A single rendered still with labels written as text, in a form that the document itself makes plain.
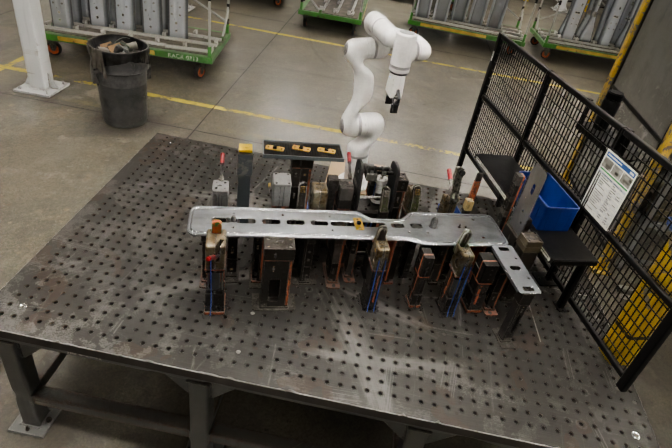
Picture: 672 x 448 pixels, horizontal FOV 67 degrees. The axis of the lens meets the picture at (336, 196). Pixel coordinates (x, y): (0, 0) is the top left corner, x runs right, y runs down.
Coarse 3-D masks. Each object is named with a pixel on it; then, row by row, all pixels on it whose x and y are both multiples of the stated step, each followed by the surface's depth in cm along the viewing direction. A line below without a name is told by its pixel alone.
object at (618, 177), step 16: (608, 160) 213; (624, 160) 204; (592, 176) 222; (608, 176) 213; (624, 176) 204; (592, 192) 222; (608, 192) 212; (624, 192) 204; (592, 208) 221; (608, 208) 212; (608, 224) 212
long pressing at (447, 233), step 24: (192, 216) 206; (216, 216) 208; (240, 216) 211; (264, 216) 213; (288, 216) 215; (312, 216) 218; (336, 216) 220; (360, 216) 223; (408, 216) 228; (432, 216) 231; (456, 216) 234; (480, 216) 237; (408, 240) 215; (432, 240) 216; (456, 240) 218; (480, 240) 221; (504, 240) 224
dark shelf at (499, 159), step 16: (480, 160) 279; (496, 160) 280; (512, 160) 283; (496, 176) 265; (512, 176) 268; (544, 240) 223; (560, 240) 225; (576, 240) 226; (560, 256) 215; (576, 256) 216; (592, 256) 218
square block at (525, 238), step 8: (520, 232) 221; (528, 232) 221; (520, 240) 220; (528, 240) 216; (536, 240) 217; (520, 248) 221; (528, 248) 217; (536, 248) 217; (520, 256) 220; (528, 256) 220; (536, 256) 221; (528, 264) 223; (504, 288) 232; (512, 288) 231; (504, 296) 233; (512, 296) 234
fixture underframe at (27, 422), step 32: (0, 352) 198; (32, 352) 199; (64, 352) 192; (32, 384) 213; (192, 384) 192; (32, 416) 221; (96, 416) 216; (128, 416) 213; (160, 416) 215; (192, 416) 204
